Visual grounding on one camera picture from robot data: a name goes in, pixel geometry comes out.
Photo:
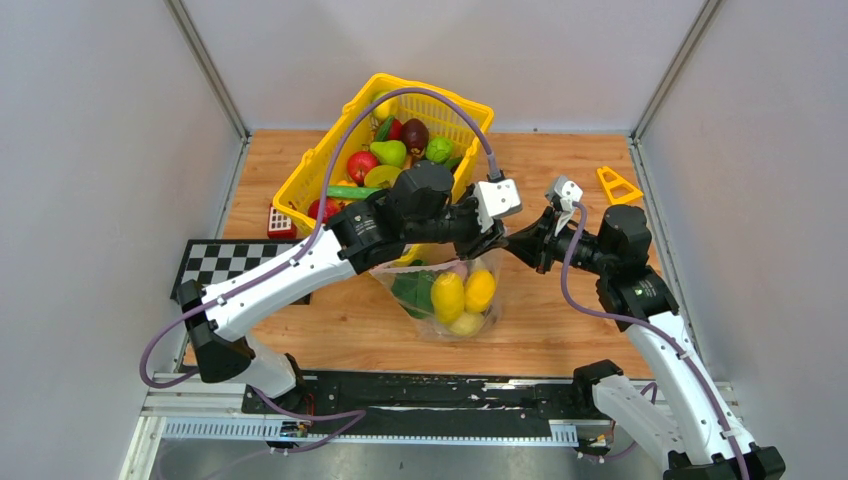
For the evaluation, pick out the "green pear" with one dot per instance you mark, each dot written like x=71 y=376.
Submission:
x=390 y=152

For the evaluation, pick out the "black white checkerboard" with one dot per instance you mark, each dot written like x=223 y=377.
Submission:
x=214 y=261

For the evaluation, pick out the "green cucumber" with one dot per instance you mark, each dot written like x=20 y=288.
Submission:
x=349 y=192

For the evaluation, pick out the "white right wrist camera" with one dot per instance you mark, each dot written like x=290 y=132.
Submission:
x=561 y=195

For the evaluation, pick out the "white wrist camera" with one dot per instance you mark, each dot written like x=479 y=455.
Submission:
x=496 y=200
x=561 y=195

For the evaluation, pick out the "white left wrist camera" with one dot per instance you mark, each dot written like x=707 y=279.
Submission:
x=496 y=200

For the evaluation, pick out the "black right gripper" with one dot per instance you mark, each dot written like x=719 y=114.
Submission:
x=535 y=244

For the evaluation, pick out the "yellow green lime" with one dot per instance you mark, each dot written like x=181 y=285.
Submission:
x=386 y=108

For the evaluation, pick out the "red apple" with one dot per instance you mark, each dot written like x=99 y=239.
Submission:
x=359 y=164

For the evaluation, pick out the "beige pear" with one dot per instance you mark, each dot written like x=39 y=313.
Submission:
x=467 y=324

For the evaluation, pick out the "light green round fruit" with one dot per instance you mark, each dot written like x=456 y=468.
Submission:
x=439 y=149

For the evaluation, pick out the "green white bok choy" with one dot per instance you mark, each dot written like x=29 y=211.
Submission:
x=413 y=291

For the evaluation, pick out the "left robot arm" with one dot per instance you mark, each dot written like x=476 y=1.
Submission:
x=417 y=209

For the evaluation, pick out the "clear zip top bag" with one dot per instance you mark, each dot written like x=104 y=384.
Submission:
x=439 y=258

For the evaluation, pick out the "yellow green pepper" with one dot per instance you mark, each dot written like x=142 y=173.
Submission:
x=382 y=176

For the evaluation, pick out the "yellow triangle toy block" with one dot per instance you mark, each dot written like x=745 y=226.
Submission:
x=616 y=188

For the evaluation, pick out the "red window toy block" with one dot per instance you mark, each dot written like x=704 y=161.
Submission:
x=280 y=226

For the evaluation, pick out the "purple onion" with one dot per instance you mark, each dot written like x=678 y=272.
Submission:
x=461 y=269

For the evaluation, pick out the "yellow plastic basket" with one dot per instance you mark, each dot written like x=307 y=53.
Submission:
x=303 y=186

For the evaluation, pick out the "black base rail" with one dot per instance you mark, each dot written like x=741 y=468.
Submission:
x=408 y=405

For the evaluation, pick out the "dark red round fruit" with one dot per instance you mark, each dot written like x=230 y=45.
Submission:
x=415 y=136

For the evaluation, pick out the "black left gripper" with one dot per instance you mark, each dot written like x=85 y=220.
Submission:
x=481 y=242

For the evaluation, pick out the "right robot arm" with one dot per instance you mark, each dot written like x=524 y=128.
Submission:
x=698 y=436

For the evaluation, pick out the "yellow lemon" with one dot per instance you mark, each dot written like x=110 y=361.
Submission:
x=480 y=288

